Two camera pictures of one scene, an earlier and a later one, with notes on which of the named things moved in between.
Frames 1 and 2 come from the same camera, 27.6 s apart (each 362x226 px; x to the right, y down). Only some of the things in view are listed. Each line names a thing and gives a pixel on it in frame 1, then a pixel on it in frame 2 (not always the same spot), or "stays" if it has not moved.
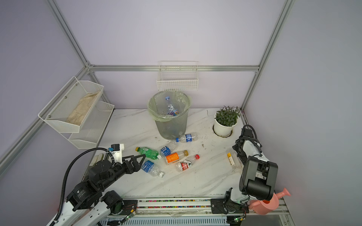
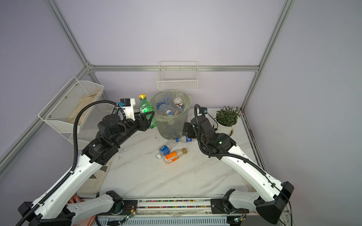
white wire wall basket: [176, 75] stays
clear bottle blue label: [149, 167] to [164, 108]
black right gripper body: [242, 154] to [189, 132]
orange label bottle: [173, 157] stays
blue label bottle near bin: [187, 138] stays
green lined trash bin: [169, 127] stays
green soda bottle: [149, 153] to [146, 107]
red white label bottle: [186, 163] to [179, 102]
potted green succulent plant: [225, 119] stays
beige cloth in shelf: [76, 116] stays
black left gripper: [131, 170] to [142, 121]
